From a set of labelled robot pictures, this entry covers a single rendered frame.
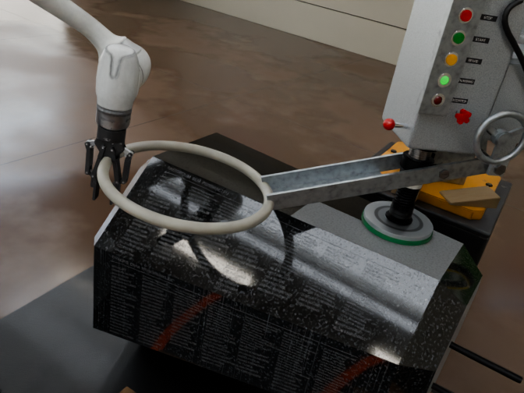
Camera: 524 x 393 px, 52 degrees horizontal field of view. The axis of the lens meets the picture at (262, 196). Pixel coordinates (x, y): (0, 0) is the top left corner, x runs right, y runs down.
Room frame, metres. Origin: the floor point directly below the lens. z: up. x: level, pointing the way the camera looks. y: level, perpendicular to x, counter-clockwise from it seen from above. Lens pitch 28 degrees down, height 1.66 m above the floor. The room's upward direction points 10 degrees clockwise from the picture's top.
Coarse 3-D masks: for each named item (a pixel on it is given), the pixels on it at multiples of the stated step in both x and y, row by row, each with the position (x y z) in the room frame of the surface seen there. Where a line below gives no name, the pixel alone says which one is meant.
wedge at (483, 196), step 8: (440, 192) 1.94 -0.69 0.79; (448, 192) 1.93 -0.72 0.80; (456, 192) 1.93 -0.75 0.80; (464, 192) 1.94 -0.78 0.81; (472, 192) 1.94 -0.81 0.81; (480, 192) 1.94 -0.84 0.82; (488, 192) 1.94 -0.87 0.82; (448, 200) 1.87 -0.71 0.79; (456, 200) 1.87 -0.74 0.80; (464, 200) 1.87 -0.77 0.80; (472, 200) 1.87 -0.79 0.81; (480, 200) 1.88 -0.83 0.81; (488, 200) 1.88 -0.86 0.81; (496, 200) 1.89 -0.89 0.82
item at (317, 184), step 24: (480, 144) 1.55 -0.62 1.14; (312, 168) 1.44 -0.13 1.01; (336, 168) 1.46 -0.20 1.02; (360, 168) 1.47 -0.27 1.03; (384, 168) 1.49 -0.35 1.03; (432, 168) 1.40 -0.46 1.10; (456, 168) 1.42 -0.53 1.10; (480, 168) 1.43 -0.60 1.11; (504, 168) 1.41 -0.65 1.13; (288, 192) 1.32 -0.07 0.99; (312, 192) 1.33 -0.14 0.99; (336, 192) 1.34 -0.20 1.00; (360, 192) 1.36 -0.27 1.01
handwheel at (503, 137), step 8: (504, 112) 1.32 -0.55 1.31; (512, 112) 1.32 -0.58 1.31; (488, 120) 1.31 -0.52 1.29; (496, 120) 1.32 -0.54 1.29; (520, 120) 1.33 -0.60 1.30; (480, 128) 1.31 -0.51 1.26; (488, 128) 1.32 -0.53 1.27; (520, 128) 1.34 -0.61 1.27; (480, 136) 1.31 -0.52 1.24; (496, 136) 1.32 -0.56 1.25; (504, 136) 1.32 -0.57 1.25; (512, 136) 1.33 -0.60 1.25; (496, 144) 1.32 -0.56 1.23; (504, 144) 1.32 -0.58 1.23; (520, 144) 1.34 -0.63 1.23; (480, 152) 1.31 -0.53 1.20; (496, 152) 1.33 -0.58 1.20; (512, 152) 1.34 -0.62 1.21; (480, 160) 1.32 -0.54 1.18; (488, 160) 1.32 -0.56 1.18; (496, 160) 1.33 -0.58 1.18; (504, 160) 1.33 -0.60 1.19
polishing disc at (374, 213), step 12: (372, 204) 1.52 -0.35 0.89; (384, 204) 1.53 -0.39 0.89; (372, 216) 1.44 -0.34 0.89; (384, 216) 1.45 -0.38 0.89; (420, 216) 1.50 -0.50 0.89; (384, 228) 1.38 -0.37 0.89; (396, 228) 1.39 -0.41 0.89; (408, 228) 1.40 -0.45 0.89; (420, 228) 1.42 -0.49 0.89; (432, 228) 1.43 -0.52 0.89; (408, 240) 1.35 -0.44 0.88; (420, 240) 1.37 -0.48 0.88
